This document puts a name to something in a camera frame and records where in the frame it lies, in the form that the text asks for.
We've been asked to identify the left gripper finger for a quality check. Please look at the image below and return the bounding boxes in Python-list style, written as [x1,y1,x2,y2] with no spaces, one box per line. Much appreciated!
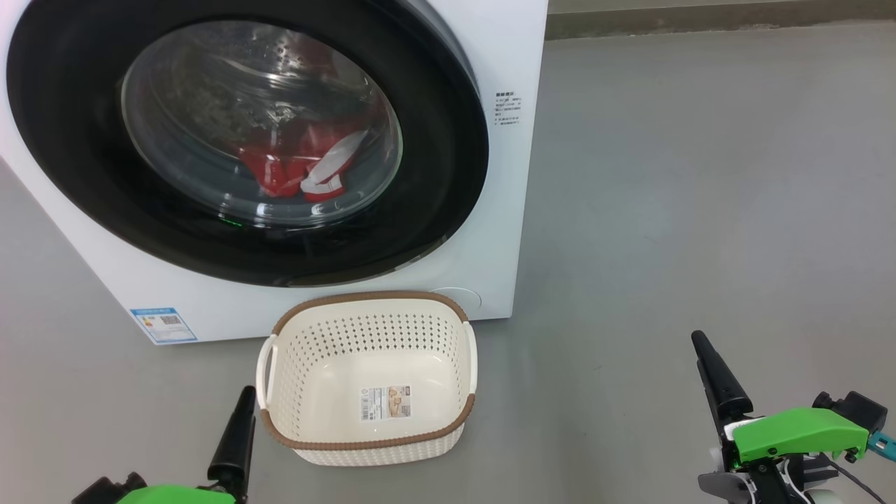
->
[208,386,257,501]

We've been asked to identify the black glass washer door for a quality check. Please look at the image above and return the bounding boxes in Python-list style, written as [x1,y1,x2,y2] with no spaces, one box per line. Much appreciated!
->
[6,0,489,288]

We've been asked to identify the cream laundry basket brown rim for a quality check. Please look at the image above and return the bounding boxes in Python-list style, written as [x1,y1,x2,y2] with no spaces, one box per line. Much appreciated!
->
[255,290,479,468]

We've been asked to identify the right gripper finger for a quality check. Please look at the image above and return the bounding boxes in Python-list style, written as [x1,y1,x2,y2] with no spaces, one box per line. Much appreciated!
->
[692,330,754,428]

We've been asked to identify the blue energy label sticker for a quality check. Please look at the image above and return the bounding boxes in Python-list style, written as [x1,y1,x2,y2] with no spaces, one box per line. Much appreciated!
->
[130,307,198,345]

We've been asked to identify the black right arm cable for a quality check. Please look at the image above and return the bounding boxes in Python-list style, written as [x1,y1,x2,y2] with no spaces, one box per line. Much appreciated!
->
[829,458,884,504]

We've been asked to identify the printed product label sticker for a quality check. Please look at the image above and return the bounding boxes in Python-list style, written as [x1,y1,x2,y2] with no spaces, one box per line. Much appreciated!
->
[360,384,412,422]

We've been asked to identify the white front-load washing machine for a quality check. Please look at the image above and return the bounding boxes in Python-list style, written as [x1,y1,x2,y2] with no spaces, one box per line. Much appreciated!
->
[0,0,549,345]

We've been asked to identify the round drain filter cover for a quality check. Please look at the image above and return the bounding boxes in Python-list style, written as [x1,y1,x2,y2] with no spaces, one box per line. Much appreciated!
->
[427,286,482,312]

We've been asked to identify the red and white garment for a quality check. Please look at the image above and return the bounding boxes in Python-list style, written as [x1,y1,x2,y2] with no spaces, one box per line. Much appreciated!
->
[234,122,372,204]

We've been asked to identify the grey wall baseboard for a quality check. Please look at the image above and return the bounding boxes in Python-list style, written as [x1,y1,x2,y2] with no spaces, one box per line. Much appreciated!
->
[546,6,896,41]

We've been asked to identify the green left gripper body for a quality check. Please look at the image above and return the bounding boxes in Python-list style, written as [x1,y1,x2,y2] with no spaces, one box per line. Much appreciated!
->
[115,484,237,504]

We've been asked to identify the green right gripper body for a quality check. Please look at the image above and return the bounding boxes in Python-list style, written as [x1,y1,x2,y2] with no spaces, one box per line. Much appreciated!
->
[699,407,870,504]

